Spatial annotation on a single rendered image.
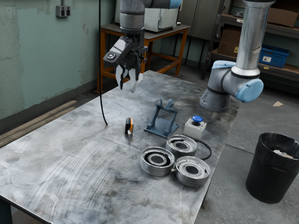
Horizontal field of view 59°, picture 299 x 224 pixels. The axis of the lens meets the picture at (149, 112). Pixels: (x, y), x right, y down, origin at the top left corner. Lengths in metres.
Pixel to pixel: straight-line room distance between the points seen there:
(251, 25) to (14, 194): 0.95
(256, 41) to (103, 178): 0.75
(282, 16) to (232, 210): 2.88
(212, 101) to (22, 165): 0.86
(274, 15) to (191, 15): 1.28
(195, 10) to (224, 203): 3.33
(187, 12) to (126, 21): 3.86
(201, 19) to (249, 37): 3.53
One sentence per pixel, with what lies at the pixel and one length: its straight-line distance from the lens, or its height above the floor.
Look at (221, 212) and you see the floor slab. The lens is 1.97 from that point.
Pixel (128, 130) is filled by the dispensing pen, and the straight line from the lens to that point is 0.96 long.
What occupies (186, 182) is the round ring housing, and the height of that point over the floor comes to 0.82.
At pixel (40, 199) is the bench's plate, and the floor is 0.80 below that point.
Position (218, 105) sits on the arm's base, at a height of 0.84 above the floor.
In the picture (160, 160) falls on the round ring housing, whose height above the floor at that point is 0.82.
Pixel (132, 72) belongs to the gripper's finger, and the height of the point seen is 1.04.
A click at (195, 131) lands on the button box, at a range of 1.03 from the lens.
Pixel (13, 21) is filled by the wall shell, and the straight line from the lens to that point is 2.35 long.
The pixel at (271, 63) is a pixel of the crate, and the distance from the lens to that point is 4.30.
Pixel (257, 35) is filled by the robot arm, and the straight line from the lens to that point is 1.12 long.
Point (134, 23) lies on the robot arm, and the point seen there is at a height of 1.19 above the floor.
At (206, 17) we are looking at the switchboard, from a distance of 4.60.
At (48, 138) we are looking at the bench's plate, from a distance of 0.95.
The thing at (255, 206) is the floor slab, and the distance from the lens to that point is 2.14.
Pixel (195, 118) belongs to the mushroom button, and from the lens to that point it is 1.03.
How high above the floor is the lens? 1.32
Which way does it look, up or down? 26 degrees down
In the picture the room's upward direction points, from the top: 9 degrees clockwise
